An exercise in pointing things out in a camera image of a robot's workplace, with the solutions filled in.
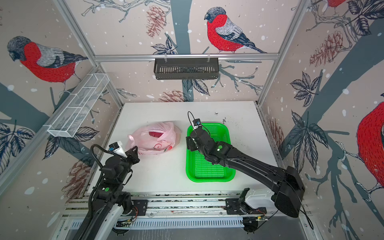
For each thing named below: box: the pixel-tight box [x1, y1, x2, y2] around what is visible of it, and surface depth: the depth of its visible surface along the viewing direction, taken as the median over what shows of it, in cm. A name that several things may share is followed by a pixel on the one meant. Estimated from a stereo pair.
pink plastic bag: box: [126, 121, 182, 155], surface depth 90 cm
